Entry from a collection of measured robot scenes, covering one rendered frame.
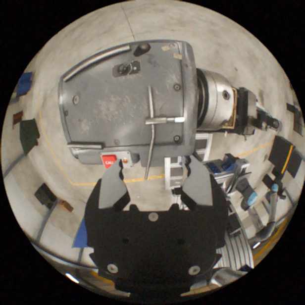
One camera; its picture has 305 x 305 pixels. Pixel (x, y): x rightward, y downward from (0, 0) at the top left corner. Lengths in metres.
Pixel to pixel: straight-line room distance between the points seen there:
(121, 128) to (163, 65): 0.24
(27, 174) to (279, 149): 14.52
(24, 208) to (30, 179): 2.58
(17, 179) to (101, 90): 9.52
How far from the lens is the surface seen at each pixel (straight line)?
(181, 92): 0.29
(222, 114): 0.40
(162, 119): 0.26
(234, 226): 0.81
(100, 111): 0.33
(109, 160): 0.36
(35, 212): 10.01
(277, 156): 5.24
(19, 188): 9.70
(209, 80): 0.38
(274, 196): 1.06
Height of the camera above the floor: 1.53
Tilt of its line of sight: 63 degrees down
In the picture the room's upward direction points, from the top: 178 degrees counter-clockwise
